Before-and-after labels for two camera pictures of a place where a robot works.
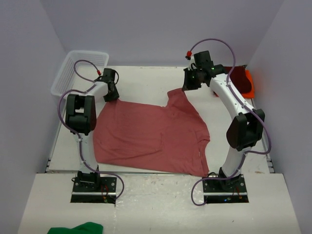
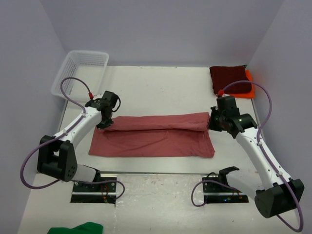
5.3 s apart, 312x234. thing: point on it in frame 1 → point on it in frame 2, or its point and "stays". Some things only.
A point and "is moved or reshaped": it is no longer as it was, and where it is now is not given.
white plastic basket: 79,71 stays
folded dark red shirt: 239,78 stays
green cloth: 88,227 stays
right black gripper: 187,86 → 211,125
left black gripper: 114,96 → 105,125
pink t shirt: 145,138 is moved or reshaped
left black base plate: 94,189 stays
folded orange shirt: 250,94 stays
